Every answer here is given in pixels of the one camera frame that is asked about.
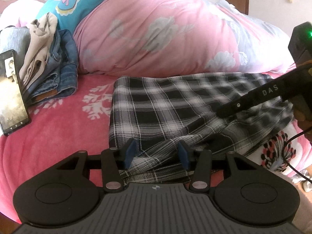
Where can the black white plaid pants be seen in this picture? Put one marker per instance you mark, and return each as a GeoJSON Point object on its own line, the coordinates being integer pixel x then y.
{"type": "Point", "coordinates": [158, 112]}

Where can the blue jeans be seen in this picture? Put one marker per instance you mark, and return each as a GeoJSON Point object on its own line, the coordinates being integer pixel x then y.
{"type": "Point", "coordinates": [65, 65]}

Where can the pink grey floral duvet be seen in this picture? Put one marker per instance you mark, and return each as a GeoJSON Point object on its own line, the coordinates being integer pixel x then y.
{"type": "Point", "coordinates": [146, 29]}

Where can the black smartphone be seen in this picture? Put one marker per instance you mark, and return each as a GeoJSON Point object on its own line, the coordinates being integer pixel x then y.
{"type": "Point", "coordinates": [12, 97]}

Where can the teal printed pillow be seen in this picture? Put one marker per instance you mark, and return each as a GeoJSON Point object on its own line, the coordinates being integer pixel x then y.
{"type": "Point", "coordinates": [80, 7]}

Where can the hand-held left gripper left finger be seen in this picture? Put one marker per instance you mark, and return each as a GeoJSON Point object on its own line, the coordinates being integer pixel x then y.
{"type": "Point", "coordinates": [130, 153]}

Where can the light grey garment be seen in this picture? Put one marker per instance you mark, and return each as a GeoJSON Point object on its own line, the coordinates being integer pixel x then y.
{"type": "Point", "coordinates": [14, 37]}

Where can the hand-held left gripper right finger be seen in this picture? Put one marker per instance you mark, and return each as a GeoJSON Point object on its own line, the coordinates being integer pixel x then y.
{"type": "Point", "coordinates": [183, 154]}

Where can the pale pink knit blanket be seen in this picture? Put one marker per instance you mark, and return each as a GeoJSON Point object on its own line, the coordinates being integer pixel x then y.
{"type": "Point", "coordinates": [22, 12]}

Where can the beige garment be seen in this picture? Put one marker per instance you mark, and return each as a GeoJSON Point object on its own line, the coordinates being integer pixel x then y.
{"type": "Point", "coordinates": [41, 41]}

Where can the person's right hand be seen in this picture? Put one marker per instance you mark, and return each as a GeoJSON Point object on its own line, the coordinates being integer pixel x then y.
{"type": "Point", "coordinates": [304, 124]}

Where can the silver shoe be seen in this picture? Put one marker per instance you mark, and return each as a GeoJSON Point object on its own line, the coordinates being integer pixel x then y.
{"type": "Point", "coordinates": [307, 186]}

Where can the red floral fleece blanket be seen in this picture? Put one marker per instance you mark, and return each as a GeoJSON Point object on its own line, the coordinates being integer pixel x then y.
{"type": "Point", "coordinates": [61, 139]}

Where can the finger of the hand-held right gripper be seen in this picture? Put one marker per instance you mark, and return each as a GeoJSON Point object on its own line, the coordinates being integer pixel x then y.
{"type": "Point", "coordinates": [234, 107]}

